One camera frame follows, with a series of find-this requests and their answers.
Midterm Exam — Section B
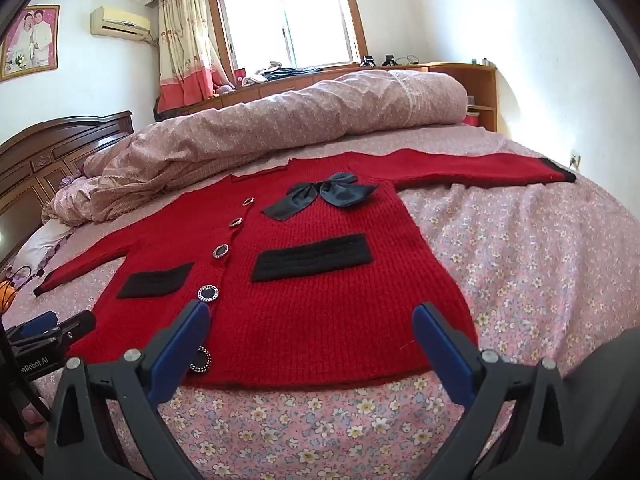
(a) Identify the dark wooden headboard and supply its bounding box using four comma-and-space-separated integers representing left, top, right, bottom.
0, 110, 136, 272

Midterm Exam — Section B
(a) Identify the white purple printed pillow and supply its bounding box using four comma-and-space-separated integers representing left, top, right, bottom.
9, 219, 77, 283

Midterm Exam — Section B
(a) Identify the cream and red curtain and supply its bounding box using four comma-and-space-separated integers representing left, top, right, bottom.
156, 0, 237, 107

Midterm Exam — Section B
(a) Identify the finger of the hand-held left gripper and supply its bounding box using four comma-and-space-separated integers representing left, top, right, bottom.
47, 309, 97, 347
9, 311, 59, 342

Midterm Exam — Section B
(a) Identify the person's left hand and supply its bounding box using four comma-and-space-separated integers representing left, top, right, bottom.
0, 402, 52, 467

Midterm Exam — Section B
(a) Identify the wooden window ledge cabinet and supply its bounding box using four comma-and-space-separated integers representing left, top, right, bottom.
154, 61, 499, 134

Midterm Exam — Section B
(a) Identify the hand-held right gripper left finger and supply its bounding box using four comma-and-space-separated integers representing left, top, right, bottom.
42, 300, 212, 480

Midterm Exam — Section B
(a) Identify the pink floral bed sheet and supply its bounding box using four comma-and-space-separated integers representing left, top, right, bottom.
0, 122, 640, 480

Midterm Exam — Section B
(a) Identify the red knit cardigan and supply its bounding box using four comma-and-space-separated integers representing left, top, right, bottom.
33, 150, 579, 392

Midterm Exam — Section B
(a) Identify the cream wall air conditioner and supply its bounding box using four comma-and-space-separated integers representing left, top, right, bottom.
90, 6, 152, 42

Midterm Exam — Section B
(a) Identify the dark clothes pile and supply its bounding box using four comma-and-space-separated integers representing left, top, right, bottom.
241, 60, 327, 87

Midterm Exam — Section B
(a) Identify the framed wall photo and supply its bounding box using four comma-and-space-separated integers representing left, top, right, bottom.
0, 4, 61, 82

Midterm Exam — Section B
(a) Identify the rolled pink floral duvet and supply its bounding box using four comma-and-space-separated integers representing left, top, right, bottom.
42, 69, 472, 226

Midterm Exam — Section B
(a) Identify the wooden framed window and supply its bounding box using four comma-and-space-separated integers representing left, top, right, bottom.
206, 0, 364, 79

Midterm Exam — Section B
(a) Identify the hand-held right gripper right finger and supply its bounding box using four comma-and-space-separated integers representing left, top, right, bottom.
411, 302, 597, 480

